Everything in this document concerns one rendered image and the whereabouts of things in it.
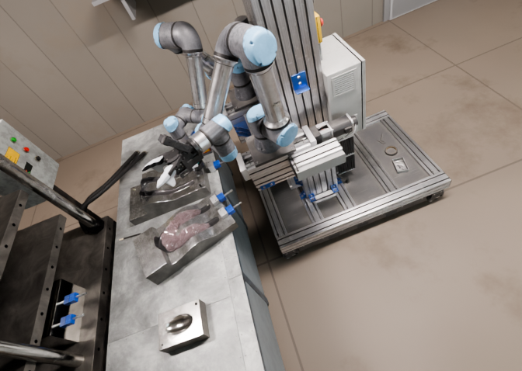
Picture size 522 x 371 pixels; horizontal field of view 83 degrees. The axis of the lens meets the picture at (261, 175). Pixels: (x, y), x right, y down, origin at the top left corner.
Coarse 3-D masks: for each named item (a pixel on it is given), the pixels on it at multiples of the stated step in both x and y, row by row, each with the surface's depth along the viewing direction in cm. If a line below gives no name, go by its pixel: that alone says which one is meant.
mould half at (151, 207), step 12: (204, 168) 186; (180, 180) 179; (132, 192) 188; (180, 192) 173; (192, 192) 171; (204, 192) 174; (132, 204) 182; (144, 204) 168; (156, 204) 170; (168, 204) 173; (180, 204) 176; (132, 216) 176; (144, 216) 175; (156, 216) 178
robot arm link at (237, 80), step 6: (240, 60) 171; (234, 66) 168; (240, 66) 168; (234, 72) 170; (240, 72) 170; (246, 72) 173; (234, 78) 174; (240, 78) 173; (246, 78) 175; (234, 84) 178; (240, 84) 176
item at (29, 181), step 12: (0, 156) 136; (0, 168) 138; (12, 168) 141; (24, 180) 146; (36, 180) 151; (36, 192) 153; (48, 192) 156; (60, 204) 163; (72, 204) 170; (72, 216) 172; (84, 216) 176; (96, 228) 183
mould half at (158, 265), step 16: (192, 208) 165; (224, 224) 155; (144, 240) 156; (192, 240) 149; (208, 240) 151; (144, 256) 150; (160, 256) 147; (176, 256) 149; (192, 256) 152; (144, 272) 144; (160, 272) 146
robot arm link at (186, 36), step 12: (180, 24) 135; (180, 36) 135; (192, 36) 135; (192, 48) 136; (192, 60) 140; (192, 72) 142; (192, 84) 145; (204, 84) 147; (192, 96) 149; (204, 96) 149; (204, 108) 151; (192, 120) 155
